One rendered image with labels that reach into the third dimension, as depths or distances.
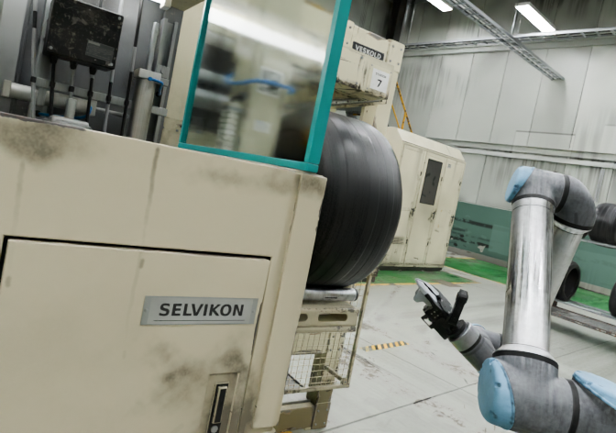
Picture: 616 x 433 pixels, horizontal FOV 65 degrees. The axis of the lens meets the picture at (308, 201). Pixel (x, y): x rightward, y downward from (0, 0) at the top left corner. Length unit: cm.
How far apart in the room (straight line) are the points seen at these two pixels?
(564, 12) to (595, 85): 210
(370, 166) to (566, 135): 1172
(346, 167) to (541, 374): 71
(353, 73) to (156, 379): 153
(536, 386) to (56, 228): 105
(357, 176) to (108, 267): 94
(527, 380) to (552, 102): 1228
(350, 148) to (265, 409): 88
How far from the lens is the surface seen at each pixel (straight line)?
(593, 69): 1332
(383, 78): 205
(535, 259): 141
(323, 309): 156
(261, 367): 71
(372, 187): 143
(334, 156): 140
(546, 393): 129
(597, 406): 133
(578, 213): 159
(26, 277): 57
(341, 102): 208
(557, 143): 1308
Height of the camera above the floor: 126
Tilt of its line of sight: 3 degrees down
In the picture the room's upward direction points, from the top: 11 degrees clockwise
